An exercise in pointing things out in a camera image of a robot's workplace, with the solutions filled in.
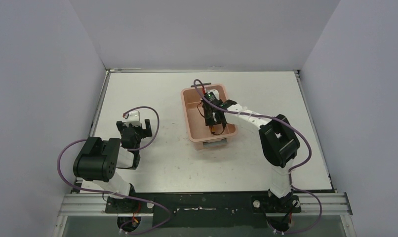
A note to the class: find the pink plastic bin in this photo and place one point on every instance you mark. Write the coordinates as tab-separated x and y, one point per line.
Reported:
199	134

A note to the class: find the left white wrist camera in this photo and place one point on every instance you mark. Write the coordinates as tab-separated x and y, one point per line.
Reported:
132	117

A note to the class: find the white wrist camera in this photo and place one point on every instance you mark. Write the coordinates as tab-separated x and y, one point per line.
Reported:
132	117
214	91

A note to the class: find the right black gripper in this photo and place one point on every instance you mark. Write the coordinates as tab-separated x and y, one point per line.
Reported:
208	121

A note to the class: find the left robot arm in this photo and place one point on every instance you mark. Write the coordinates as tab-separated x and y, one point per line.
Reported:
99	160

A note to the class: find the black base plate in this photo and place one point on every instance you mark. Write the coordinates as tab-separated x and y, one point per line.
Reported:
255	209

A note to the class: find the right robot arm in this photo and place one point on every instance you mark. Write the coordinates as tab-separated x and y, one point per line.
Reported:
279	143

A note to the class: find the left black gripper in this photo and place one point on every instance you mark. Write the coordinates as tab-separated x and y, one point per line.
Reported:
135	130

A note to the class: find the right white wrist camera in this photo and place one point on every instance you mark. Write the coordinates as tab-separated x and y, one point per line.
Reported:
214	91

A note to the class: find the aluminium front rail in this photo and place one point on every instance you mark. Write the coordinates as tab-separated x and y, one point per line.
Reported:
95	205

